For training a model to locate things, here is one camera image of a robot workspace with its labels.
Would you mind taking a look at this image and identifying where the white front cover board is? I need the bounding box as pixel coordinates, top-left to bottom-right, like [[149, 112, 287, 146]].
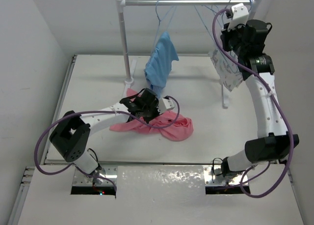
[[19, 166, 303, 225]]

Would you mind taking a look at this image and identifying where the white patterned t shirt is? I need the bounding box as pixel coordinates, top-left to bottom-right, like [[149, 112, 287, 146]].
[[209, 48, 243, 92]]

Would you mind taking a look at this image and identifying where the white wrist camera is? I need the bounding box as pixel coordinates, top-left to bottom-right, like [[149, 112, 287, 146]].
[[228, 3, 249, 31], [157, 98, 175, 114]]

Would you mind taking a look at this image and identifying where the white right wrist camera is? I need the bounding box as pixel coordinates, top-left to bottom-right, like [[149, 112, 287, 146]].
[[228, 3, 249, 31]]

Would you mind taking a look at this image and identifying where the blue hanger with blue shirt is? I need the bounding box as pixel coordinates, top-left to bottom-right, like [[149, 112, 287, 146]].
[[151, 0, 177, 53]]

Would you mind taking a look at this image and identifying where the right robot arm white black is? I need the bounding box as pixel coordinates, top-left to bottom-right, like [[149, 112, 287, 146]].
[[220, 20, 290, 177]]

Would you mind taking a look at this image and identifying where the blue t shirt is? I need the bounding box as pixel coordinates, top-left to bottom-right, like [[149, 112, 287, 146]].
[[144, 31, 179, 98]]

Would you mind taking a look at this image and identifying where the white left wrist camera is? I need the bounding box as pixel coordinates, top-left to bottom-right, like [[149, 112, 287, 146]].
[[157, 98, 175, 114]]

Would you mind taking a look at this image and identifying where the pink t shirt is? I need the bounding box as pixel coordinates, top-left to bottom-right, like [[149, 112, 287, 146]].
[[109, 88, 194, 141]]

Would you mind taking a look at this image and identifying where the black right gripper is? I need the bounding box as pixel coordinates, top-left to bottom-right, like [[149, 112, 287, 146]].
[[221, 20, 247, 56]]

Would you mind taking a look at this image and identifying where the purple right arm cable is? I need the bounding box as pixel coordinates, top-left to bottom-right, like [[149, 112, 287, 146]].
[[212, 8, 294, 198]]

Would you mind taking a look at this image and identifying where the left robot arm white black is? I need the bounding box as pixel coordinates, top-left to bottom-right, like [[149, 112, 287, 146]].
[[50, 88, 162, 176]]

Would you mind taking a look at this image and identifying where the white metal clothes rack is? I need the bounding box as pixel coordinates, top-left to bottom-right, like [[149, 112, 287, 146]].
[[115, 0, 264, 110]]

